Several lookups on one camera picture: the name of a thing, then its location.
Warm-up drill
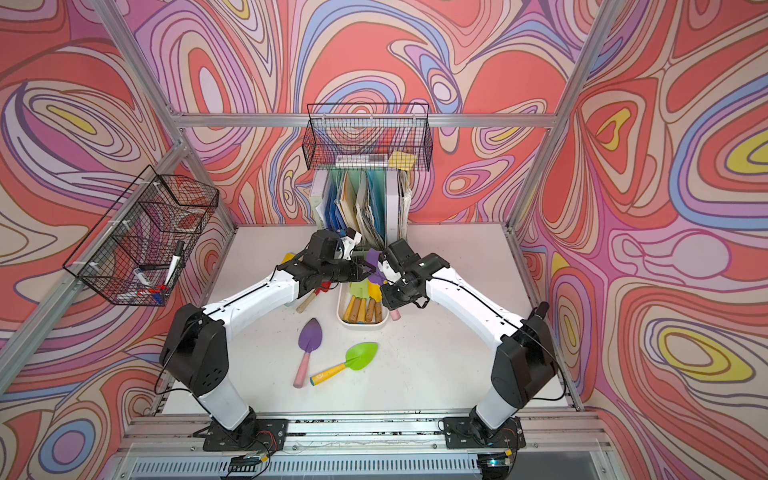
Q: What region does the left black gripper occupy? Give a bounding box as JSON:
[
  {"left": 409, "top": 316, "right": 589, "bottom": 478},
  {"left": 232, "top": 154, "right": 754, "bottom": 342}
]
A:
[{"left": 317, "top": 255, "right": 376, "bottom": 283}]

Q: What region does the purple trowel pink handle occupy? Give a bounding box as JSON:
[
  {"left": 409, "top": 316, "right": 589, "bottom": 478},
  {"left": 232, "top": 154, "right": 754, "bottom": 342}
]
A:
[
  {"left": 293, "top": 318, "right": 323, "bottom": 389},
  {"left": 365, "top": 249, "right": 400, "bottom": 287}
]

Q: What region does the light green trowel wooden handle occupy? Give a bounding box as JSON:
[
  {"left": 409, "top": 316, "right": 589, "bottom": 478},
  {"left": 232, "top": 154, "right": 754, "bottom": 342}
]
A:
[{"left": 349, "top": 280, "right": 369, "bottom": 323}]

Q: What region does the green scoop yellow handle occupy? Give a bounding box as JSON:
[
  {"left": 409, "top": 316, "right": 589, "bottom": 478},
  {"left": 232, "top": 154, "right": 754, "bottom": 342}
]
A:
[{"left": 310, "top": 342, "right": 379, "bottom": 386}]

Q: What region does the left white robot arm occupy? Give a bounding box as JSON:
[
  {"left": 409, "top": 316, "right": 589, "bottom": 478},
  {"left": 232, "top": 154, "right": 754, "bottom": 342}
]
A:
[{"left": 159, "top": 228, "right": 373, "bottom": 431}]

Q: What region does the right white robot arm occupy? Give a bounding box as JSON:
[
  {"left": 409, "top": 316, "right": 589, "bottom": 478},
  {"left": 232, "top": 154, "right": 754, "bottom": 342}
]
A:
[{"left": 377, "top": 240, "right": 559, "bottom": 434}]

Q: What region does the white storage tray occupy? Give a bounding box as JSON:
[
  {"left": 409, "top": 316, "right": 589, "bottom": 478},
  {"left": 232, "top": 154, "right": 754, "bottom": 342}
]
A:
[{"left": 337, "top": 280, "right": 391, "bottom": 330}]

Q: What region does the mint green file crate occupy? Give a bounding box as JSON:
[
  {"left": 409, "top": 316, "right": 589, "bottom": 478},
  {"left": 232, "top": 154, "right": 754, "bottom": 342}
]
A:
[{"left": 310, "top": 170, "right": 412, "bottom": 248}]

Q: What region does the yellow sponge in basket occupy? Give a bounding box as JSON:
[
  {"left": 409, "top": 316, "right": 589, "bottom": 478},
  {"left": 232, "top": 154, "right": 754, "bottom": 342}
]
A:
[{"left": 387, "top": 151, "right": 418, "bottom": 171}]

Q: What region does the black white marker pen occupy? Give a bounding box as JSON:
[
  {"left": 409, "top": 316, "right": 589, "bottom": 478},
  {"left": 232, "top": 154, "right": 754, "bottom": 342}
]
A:
[{"left": 163, "top": 240, "right": 185, "bottom": 287}]

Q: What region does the red shovel wooden handle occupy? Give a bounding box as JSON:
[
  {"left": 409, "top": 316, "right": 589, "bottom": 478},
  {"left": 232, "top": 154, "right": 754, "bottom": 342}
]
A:
[{"left": 296, "top": 281, "right": 331, "bottom": 313}]

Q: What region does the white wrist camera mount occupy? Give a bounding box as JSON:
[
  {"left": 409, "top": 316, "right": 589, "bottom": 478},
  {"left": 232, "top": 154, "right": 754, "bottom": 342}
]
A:
[{"left": 340, "top": 227, "right": 363, "bottom": 259}]

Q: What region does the black wire basket back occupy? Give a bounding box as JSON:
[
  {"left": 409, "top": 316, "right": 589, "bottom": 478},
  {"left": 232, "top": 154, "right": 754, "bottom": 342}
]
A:
[{"left": 302, "top": 101, "right": 434, "bottom": 172}]

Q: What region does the black wire basket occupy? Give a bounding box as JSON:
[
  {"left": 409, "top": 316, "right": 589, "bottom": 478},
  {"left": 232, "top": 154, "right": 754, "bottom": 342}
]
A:
[
  {"left": 302, "top": 101, "right": 434, "bottom": 172},
  {"left": 63, "top": 166, "right": 220, "bottom": 307}
]

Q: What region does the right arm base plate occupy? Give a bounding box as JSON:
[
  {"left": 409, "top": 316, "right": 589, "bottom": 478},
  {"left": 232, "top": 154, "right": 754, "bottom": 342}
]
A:
[{"left": 438, "top": 409, "right": 526, "bottom": 452}]

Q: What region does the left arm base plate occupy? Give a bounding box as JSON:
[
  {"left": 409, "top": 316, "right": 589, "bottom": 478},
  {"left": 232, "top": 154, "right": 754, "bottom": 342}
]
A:
[{"left": 203, "top": 418, "right": 289, "bottom": 453}]

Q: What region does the black wire basket left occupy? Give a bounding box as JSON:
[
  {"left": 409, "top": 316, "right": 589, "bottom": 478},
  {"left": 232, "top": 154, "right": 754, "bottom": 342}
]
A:
[{"left": 63, "top": 166, "right": 220, "bottom": 307}]

